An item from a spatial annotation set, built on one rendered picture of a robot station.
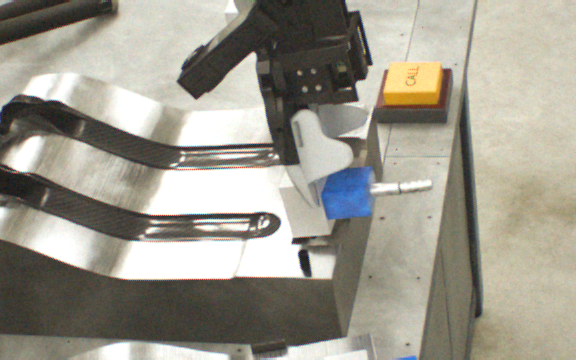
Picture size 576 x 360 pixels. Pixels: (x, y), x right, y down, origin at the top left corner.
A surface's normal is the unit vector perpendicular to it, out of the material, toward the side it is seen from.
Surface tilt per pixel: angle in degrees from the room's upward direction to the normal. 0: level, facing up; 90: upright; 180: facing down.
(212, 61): 85
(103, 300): 90
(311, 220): 82
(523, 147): 0
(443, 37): 0
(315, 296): 90
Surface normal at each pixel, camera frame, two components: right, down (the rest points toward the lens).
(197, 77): -0.22, 0.57
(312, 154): -0.27, 0.36
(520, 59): -0.15, -0.77
